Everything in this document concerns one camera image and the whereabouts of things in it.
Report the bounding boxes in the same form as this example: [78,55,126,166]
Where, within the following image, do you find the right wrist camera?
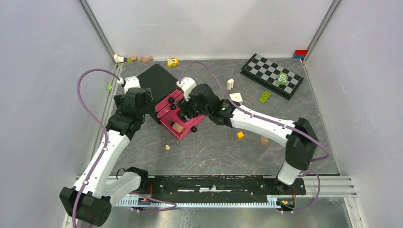
[176,77,196,101]

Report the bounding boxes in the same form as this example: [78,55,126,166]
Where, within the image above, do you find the black makeup organizer box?
[137,64,178,124]

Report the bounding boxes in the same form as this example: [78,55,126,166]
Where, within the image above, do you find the white cube box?
[230,93,243,105]

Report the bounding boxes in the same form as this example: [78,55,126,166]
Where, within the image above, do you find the pink bottom drawer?
[157,108,204,141]

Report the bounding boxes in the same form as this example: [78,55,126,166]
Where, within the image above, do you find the white stacked block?
[226,78,234,90]

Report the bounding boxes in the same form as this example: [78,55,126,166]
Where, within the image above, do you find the red blue bricks stack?
[293,49,307,59]

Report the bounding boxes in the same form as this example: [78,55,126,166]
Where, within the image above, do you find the white corner block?
[113,54,125,64]

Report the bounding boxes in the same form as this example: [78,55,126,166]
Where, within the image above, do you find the wooden arch block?
[139,56,154,62]

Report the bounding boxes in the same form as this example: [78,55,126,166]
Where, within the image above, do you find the foundation bottle beige cap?
[167,120,185,134]

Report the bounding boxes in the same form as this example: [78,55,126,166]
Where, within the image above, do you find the green toy monster block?
[277,72,288,86]

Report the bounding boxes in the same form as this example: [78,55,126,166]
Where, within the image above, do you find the yellow cube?
[237,131,245,139]

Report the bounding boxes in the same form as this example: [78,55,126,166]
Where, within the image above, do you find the yellow toy block face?
[166,58,179,67]

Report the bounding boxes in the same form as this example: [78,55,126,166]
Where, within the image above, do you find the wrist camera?
[176,77,196,101]
[117,76,141,94]

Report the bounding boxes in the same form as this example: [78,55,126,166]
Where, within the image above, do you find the brown wooden cube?
[260,136,269,145]

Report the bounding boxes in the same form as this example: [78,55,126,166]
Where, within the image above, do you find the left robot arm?
[59,88,154,227]

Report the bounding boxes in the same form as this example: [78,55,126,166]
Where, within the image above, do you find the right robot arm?
[177,78,318,194]

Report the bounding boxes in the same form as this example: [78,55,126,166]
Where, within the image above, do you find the green lego brick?
[259,91,271,104]

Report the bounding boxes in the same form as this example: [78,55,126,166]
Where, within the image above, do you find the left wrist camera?
[117,76,141,94]

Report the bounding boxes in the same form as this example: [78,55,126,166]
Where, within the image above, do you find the black compact case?
[177,112,188,123]

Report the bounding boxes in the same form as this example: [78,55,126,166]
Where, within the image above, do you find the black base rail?
[136,175,306,203]

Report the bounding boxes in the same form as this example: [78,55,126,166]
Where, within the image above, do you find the chessboard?
[240,54,304,100]

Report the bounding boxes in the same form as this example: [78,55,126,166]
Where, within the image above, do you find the pink top drawer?
[155,89,183,112]

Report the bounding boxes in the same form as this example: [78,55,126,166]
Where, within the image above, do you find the pink drawer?
[155,89,183,112]
[155,97,181,119]
[157,108,204,141]

